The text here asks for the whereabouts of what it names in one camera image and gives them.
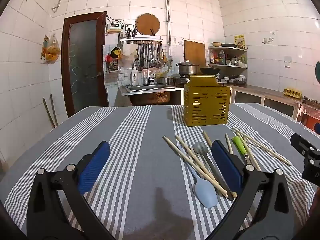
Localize light blue silicone spatula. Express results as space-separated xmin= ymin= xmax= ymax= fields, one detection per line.
xmin=177 ymin=145 xmax=219 ymax=208

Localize person's right forearm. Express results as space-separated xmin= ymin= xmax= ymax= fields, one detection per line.
xmin=309 ymin=187 xmax=320 ymax=217

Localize black wok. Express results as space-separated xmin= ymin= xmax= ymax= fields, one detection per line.
xmin=199 ymin=66 xmax=221 ymax=75

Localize grey striped tablecloth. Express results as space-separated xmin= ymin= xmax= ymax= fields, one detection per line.
xmin=4 ymin=103 xmax=320 ymax=240

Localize white wall hooks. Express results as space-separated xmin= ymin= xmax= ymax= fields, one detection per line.
xmin=262 ymin=31 xmax=275 ymax=44

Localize rectangular wooden cutting board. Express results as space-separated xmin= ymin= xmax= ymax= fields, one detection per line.
xmin=184 ymin=40 xmax=206 ymax=68

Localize gas stove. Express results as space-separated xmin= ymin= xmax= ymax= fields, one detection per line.
xmin=172 ymin=74 xmax=229 ymax=84

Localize steel pot with lid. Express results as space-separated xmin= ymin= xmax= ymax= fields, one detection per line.
xmin=176 ymin=59 xmax=200 ymax=75

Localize row of condiment bottles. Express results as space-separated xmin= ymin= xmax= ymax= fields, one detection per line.
xmin=209 ymin=50 xmax=247 ymax=65

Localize metal spoon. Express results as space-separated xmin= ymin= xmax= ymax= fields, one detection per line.
xmin=192 ymin=142 xmax=235 ymax=202

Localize beige wall control box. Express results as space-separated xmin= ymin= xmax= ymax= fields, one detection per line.
xmin=106 ymin=23 xmax=123 ymax=33

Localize round wooden board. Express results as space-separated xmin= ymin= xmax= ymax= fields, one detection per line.
xmin=135 ymin=13 xmax=161 ymax=36

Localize white soap bottle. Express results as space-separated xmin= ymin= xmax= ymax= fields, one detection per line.
xmin=131 ymin=64 xmax=139 ymax=86

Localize wooden stick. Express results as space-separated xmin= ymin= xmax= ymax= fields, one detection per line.
xmin=42 ymin=97 xmax=56 ymax=128
xmin=49 ymin=94 xmax=59 ymax=127

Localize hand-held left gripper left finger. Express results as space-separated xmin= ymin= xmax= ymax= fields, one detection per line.
xmin=26 ymin=141 xmax=113 ymax=240

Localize vertical metal pipe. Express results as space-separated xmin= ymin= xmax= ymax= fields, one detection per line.
xmin=164 ymin=0 xmax=173 ymax=58

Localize steel faucet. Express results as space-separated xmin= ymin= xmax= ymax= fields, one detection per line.
xmin=146 ymin=67 xmax=155 ymax=85

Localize yellow perforated utensil holder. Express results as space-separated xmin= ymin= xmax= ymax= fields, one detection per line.
xmin=183 ymin=74 xmax=231 ymax=127

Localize green bear handle utensil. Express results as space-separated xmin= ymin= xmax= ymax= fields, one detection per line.
xmin=231 ymin=136 xmax=250 ymax=158

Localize metal wall rack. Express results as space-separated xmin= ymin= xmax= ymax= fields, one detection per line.
xmin=119 ymin=37 xmax=164 ymax=44

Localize white hanging cloth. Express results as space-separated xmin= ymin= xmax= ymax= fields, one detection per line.
xmin=121 ymin=44 xmax=137 ymax=62

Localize brown door with frosted glass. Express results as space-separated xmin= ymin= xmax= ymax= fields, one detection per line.
xmin=61 ymin=12 xmax=109 ymax=118

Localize pile of wooden chopsticks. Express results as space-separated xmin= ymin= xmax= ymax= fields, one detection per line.
xmin=162 ymin=127 xmax=292 ymax=199

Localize yellow wall poster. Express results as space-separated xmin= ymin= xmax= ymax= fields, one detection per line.
xmin=234 ymin=35 xmax=245 ymax=49

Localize metal corner shelf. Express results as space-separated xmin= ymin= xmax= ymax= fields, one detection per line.
xmin=208 ymin=45 xmax=248 ymax=70

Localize kitchen counter cabinet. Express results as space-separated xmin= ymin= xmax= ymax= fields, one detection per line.
xmin=230 ymin=84 xmax=304 ymax=120

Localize yellow egg carton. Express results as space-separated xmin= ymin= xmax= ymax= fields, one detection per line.
xmin=283 ymin=88 xmax=302 ymax=98

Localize red cabinet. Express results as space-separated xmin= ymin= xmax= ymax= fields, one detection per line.
xmin=297 ymin=99 xmax=320 ymax=132

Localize row of hanging metal ladles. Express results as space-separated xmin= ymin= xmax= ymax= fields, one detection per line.
xmin=137 ymin=42 xmax=168 ymax=69

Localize plastic bag of oranges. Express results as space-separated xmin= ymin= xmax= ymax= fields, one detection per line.
xmin=46 ymin=34 xmax=62 ymax=64

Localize stainless steel sink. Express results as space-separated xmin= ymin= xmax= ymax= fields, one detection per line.
xmin=119 ymin=84 xmax=184 ymax=106

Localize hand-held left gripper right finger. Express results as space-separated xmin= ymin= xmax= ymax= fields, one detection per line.
xmin=211 ymin=140 xmax=295 ymax=240

